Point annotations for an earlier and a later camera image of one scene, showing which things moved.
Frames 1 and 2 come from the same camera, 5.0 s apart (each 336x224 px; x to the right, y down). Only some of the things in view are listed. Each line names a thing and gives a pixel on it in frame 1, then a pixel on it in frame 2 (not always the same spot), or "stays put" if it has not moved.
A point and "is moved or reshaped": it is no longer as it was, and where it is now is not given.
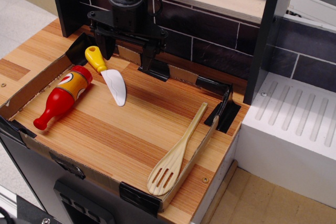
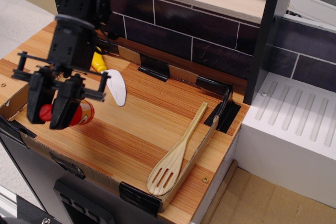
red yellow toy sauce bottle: [67, 91] is moved or reshaped
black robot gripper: [128, 20] → [71, 51]
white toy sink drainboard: [289, 138] stays put
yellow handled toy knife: [113, 80] stays put
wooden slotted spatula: [166, 171] stays put
